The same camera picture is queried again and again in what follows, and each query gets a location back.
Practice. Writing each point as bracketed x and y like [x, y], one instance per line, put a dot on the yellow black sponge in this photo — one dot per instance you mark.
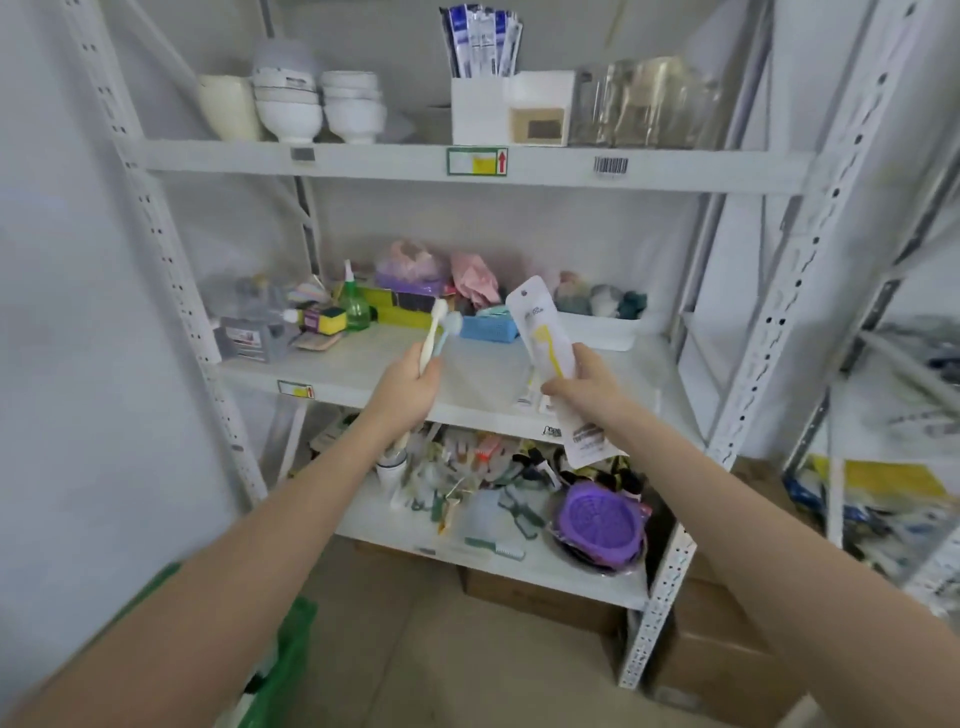
[324, 321]

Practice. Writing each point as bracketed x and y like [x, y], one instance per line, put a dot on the cream toothbrush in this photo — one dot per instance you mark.
[433, 330]

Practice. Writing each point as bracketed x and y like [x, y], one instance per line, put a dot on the person's right forearm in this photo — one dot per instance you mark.
[772, 570]

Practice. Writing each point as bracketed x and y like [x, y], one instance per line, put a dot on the person's right thumb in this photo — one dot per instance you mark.
[559, 387]

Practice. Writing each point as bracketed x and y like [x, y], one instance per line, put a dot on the large cardboard box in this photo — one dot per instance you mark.
[720, 660]

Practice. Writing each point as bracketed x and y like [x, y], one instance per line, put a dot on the pile of small kitchen tools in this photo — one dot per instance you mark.
[480, 480]

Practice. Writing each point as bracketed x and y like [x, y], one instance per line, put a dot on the person's left hand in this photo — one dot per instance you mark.
[401, 390]

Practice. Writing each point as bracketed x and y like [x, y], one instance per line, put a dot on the cream plastic cup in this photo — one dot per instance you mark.
[229, 109]

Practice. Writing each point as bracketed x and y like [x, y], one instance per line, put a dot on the pink plastic bag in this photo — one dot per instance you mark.
[409, 262]

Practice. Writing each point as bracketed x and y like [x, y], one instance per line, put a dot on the white scrub ball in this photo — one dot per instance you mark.
[604, 301]

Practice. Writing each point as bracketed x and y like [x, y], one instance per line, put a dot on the person's left fingers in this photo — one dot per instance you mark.
[429, 375]

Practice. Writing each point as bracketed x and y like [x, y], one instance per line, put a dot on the yellow black long box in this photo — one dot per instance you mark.
[394, 304]

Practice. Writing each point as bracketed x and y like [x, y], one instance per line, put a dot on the person's left forearm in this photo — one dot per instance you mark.
[225, 570]

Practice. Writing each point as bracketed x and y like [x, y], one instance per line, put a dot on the white cylinder cup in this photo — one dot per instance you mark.
[390, 472]

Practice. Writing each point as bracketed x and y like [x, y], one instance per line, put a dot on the packaged yellow toothbrush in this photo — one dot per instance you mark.
[536, 319]

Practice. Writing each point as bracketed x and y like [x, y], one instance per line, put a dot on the person's right hand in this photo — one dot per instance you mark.
[596, 401]

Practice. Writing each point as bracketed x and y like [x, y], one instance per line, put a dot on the light blue toothbrush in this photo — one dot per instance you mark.
[448, 328]

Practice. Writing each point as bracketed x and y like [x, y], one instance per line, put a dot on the clear glass jar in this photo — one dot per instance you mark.
[606, 109]
[679, 105]

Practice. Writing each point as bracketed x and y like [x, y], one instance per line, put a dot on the yellow packet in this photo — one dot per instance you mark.
[885, 480]

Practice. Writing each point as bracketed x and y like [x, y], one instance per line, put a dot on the small yellow shelf label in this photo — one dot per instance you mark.
[295, 389]

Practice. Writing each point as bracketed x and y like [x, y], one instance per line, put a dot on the small grey shelf label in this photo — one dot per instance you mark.
[302, 154]

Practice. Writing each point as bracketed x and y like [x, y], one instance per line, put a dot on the purple silicone strainer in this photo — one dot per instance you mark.
[598, 521]

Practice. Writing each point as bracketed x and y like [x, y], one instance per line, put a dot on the stack of white bowls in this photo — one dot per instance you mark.
[292, 112]

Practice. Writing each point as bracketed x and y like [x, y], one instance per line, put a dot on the white organiser box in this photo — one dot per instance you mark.
[480, 112]

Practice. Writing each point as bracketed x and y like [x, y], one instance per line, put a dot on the white plastic tray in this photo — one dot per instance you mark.
[607, 334]

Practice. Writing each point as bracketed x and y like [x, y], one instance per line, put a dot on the green comb brush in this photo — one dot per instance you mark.
[495, 549]

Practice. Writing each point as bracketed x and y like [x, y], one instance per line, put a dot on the barcode sticker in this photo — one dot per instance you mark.
[611, 166]

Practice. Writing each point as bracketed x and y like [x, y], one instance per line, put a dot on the white metal shelf rack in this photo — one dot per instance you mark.
[375, 159]

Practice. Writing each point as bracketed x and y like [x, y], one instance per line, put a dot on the grey metal shelf rack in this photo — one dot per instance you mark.
[900, 420]

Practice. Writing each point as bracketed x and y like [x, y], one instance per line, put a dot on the pastel sponge stack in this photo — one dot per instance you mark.
[309, 294]

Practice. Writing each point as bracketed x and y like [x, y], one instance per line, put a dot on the flat cardboard box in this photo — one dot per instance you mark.
[540, 600]

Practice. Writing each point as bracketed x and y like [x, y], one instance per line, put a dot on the clear plastic storage container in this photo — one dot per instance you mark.
[251, 330]

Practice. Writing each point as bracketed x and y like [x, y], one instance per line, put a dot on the dark teal scrub ball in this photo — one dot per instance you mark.
[632, 305]

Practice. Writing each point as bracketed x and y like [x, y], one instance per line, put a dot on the pink green scrub ball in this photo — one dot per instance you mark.
[574, 294]

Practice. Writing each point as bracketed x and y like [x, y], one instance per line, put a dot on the green framed shelf label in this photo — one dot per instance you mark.
[477, 162]

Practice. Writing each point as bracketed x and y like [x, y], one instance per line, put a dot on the pink cloth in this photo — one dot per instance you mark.
[476, 279]

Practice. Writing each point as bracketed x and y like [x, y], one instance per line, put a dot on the bundle of blue white packets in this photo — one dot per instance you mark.
[480, 41]

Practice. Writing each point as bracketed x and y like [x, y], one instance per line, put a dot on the green spray bottle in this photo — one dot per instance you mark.
[355, 304]

